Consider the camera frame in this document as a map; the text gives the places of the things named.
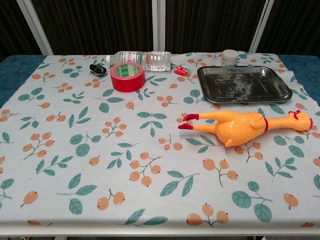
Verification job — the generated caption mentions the small red wrapped item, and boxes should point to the small red wrapped item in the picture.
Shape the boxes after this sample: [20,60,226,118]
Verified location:
[174,65,191,76]

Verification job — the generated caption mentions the clear jar with white lid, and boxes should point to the clear jar with white lid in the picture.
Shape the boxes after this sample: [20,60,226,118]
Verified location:
[220,49,240,68]

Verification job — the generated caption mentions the blue table cover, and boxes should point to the blue table cover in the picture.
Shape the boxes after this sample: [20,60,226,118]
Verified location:
[0,53,320,108]

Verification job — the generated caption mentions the red tape roll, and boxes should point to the red tape roll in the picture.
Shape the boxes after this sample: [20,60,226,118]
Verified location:
[109,62,146,93]

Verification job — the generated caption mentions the orange rubber toy chicken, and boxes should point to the orange rubber toy chicken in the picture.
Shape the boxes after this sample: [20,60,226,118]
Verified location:
[177,109,314,148]

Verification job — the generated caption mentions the small black clip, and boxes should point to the small black clip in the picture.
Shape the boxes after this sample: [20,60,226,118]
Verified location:
[89,63,106,77]

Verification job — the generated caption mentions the floral leaf print tablecloth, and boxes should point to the floral leaf print tablecloth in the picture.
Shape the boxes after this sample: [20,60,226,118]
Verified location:
[0,51,320,230]

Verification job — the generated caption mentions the white screen frame post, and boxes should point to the white screen frame post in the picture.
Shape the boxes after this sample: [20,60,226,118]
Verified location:
[249,0,276,53]
[16,0,54,56]
[151,0,166,53]

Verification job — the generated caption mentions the clear plastic water bottle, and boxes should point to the clear plastic water bottle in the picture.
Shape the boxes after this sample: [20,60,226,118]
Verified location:
[105,50,172,72]

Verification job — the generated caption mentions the stainless steel tray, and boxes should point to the stainless steel tray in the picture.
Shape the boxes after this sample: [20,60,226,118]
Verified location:
[196,65,294,104]

